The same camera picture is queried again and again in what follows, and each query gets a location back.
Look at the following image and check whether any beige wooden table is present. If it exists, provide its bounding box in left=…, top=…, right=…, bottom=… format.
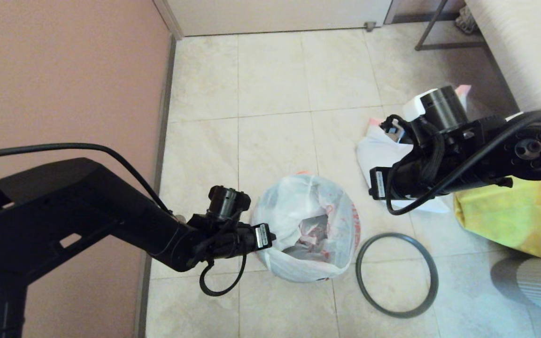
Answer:
left=465, top=0, right=541, bottom=113

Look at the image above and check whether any grey bin rim ring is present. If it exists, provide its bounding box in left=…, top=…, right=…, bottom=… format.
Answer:
left=356, top=232, right=439, bottom=319

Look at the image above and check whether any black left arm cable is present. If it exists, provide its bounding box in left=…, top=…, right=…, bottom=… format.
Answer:
left=0, top=143, right=247, bottom=297

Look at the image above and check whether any white door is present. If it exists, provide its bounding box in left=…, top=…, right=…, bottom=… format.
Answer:
left=165, top=0, right=393, bottom=37

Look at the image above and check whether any white bag pink rim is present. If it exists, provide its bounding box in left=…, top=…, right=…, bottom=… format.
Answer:
left=356, top=84, right=471, bottom=214

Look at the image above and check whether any grey ribbed round object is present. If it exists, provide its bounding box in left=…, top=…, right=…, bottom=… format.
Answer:
left=490, top=256, right=541, bottom=316

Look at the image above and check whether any dark metal furniture frame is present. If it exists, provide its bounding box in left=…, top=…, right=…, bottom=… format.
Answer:
left=415, top=0, right=492, bottom=51

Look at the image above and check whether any white door frame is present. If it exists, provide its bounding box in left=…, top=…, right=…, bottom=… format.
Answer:
left=152, top=0, right=185, bottom=42

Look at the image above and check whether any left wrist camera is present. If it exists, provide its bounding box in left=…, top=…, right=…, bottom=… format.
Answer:
left=207, top=185, right=251, bottom=222

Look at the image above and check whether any fresh white orange-printed bag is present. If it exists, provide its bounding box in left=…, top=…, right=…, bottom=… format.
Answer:
left=250, top=172, right=361, bottom=283

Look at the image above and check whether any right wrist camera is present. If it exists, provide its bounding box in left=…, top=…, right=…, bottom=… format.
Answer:
left=381, top=114, right=414, bottom=144

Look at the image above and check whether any yellow fabric bag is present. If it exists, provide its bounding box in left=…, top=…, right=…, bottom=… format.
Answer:
left=454, top=174, right=541, bottom=258

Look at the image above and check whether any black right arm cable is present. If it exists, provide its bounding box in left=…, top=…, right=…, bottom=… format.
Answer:
left=386, top=106, right=541, bottom=216

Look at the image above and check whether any small grey patterned item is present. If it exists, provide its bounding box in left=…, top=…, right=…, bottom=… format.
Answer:
left=456, top=6, right=479, bottom=34

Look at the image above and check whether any grey baseboard strip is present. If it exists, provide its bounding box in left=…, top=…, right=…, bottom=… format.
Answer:
left=134, top=38, right=177, bottom=338

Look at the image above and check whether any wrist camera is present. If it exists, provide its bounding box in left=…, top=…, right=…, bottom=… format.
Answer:
left=381, top=114, right=414, bottom=144
left=207, top=185, right=251, bottom=222

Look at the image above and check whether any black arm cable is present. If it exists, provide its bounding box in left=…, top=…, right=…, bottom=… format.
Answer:
left=0, top=143, right=247, bottom=297
left=386, top=106, right=541, bottom=216

